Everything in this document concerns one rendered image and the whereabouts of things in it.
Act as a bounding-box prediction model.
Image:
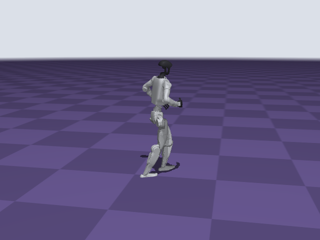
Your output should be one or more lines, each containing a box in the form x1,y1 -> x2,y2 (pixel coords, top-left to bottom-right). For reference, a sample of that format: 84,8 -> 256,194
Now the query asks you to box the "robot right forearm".
167,97 -> 181,107

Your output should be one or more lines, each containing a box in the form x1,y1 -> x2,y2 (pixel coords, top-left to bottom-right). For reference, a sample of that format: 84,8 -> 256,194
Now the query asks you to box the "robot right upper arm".
162,80 -> 172,105

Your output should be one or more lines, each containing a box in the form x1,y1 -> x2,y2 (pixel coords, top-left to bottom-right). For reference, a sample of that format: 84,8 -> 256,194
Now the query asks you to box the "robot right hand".
177,97 -> 183,108

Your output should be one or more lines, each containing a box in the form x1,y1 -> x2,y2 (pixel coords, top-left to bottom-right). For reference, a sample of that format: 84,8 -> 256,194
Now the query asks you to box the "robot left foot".
158,165 -> 175,171

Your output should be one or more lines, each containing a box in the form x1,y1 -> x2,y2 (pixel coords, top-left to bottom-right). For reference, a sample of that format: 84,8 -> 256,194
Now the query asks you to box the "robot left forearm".
146,88 -> 152,97

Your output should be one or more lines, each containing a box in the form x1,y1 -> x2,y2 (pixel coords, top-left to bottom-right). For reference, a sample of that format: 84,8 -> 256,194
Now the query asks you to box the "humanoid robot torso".
150,76 -> 170,123

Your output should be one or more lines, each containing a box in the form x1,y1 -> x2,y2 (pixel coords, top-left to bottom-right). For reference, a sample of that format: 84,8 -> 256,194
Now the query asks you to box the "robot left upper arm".
142,76 -> 156,92

